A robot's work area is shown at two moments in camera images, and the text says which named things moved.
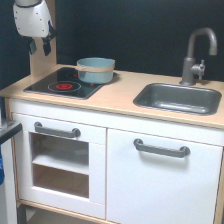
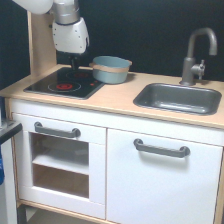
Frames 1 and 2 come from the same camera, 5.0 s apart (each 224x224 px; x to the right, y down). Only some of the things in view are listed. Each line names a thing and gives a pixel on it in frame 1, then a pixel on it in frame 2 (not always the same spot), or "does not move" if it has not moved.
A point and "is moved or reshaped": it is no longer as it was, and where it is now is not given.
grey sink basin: (179, 98) does not move
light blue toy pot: (94, 70) is moved or reshaped
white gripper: (34, 21) -> (72, 39)
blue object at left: (2, 175) does not move
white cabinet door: (151, 188) does not move
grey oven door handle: (75, 132) does not move
